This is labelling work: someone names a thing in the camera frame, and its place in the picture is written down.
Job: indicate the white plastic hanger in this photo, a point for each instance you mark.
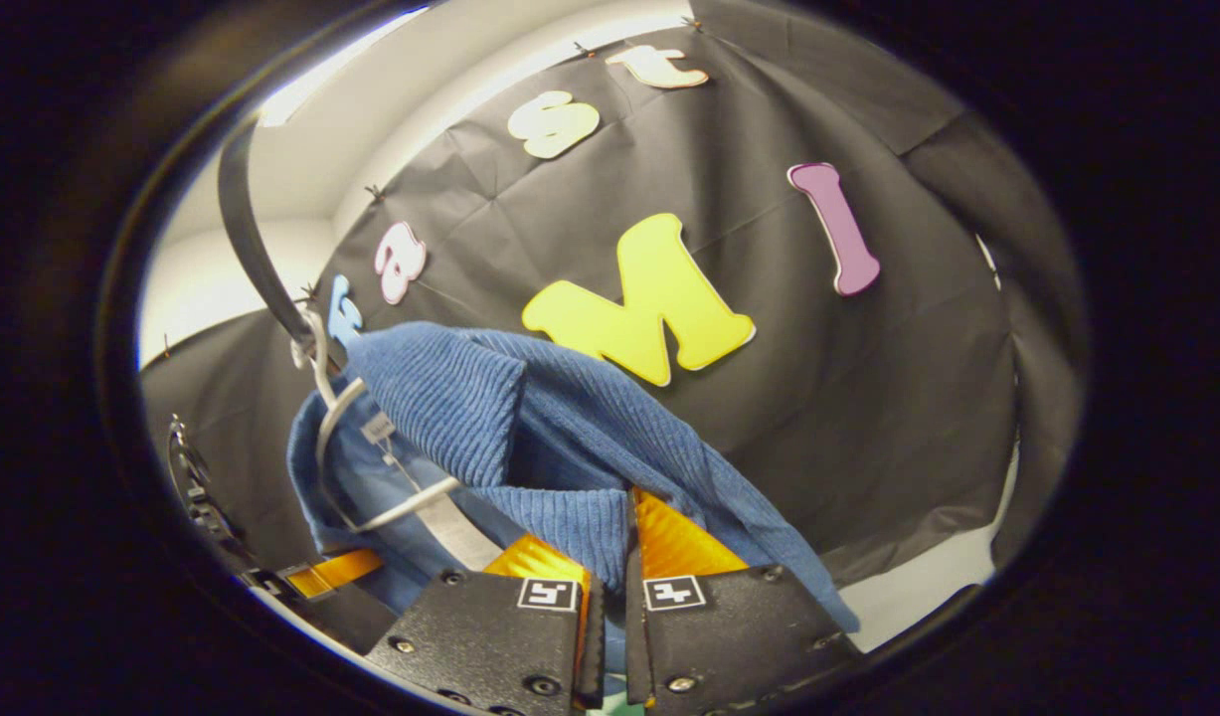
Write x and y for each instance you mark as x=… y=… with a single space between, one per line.
x=411 y=504

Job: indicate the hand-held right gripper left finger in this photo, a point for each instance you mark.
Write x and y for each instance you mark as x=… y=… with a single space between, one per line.
x=490 y=636

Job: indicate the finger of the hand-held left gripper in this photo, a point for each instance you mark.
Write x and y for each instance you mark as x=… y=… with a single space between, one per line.
x=336 y=574

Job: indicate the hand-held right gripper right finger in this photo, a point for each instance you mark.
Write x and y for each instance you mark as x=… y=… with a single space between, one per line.
x=729 y=636

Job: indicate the black clothes rail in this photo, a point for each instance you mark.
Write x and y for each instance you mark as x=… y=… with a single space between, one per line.
x=247 y=229

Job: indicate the black backdrop cloth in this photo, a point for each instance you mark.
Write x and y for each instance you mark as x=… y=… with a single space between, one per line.
x=868 y=398

